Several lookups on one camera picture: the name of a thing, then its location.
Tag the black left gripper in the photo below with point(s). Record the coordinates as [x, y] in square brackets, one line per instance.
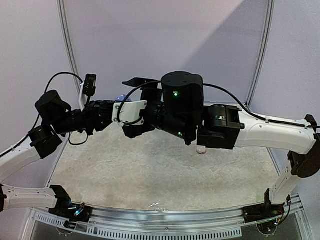
[95, 117]

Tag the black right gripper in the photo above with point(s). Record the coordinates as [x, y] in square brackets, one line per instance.
[149, 93]

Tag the lavender earbud charging case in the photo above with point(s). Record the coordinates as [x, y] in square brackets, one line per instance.
[121, 98]

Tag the pink earbud charging case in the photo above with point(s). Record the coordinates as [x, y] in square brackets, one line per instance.
[201, 149]

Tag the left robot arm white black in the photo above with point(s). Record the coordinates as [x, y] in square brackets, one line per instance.
[58, 119]

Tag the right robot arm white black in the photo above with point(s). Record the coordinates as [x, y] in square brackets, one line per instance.
[175, 104]

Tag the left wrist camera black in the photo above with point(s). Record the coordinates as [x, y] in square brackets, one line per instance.
[87, 90]

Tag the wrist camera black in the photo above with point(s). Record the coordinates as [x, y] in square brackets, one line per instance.
[87, 90]
[131, 113]

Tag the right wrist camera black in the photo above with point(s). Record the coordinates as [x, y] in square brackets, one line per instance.
[131, 113]

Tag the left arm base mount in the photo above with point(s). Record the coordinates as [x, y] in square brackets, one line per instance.
[73, 212]

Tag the aluminium front rail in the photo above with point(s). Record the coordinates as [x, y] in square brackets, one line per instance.
[122, 224]

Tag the right aluminium corner post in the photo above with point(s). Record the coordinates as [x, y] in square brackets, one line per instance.
[262, 51]

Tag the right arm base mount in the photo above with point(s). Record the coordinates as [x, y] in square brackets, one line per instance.
[266, 210]

